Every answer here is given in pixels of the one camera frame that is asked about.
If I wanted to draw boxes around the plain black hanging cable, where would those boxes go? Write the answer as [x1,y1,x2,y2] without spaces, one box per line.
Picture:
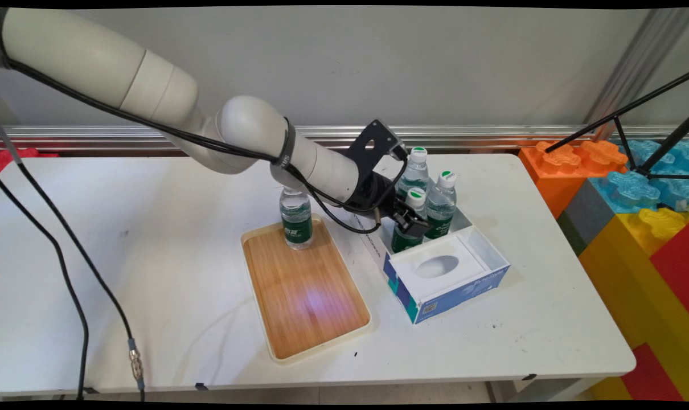
[0,177,90,400]

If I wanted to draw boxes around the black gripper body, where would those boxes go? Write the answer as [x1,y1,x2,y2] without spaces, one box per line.
[350,173,405,220]

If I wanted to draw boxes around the green label water bottle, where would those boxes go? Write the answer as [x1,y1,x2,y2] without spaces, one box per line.
[280,187,314,251]
[391,188,430,254]
[424,170,459,240]
[399,146,430,201]

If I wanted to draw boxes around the white blue cardboard box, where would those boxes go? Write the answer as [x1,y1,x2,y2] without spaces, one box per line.
[353,175,511,325]

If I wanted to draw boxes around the grey giant building block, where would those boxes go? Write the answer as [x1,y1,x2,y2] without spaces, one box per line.
[556,179,618,257]

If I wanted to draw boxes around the yellow giant building block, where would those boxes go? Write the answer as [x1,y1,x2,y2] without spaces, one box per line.
[578,208,689,402]

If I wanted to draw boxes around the aluminium wall rail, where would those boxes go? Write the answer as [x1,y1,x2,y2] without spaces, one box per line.
[0,125,689,152]

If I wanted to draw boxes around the black tripod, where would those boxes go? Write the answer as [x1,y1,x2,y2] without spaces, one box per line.
[544,71,689,180]

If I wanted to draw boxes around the orange giant building block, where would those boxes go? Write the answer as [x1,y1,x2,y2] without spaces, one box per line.
[518,141,630,220]

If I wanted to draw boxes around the black cable with metal connector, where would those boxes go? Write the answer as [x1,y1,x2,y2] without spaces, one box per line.
[0,125,146,402]

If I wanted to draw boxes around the blue giant building block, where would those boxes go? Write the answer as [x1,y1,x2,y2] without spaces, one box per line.
[588,140,689,214]

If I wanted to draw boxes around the black cable strap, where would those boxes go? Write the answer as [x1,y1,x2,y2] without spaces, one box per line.
[272,117,297,170]

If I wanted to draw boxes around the bamboo serving tray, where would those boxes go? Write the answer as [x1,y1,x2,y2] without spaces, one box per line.
[241,214,372,365]

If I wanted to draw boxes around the red giant building block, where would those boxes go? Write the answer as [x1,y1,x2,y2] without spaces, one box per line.
[0,147,60,174]
[649,222,689,317]

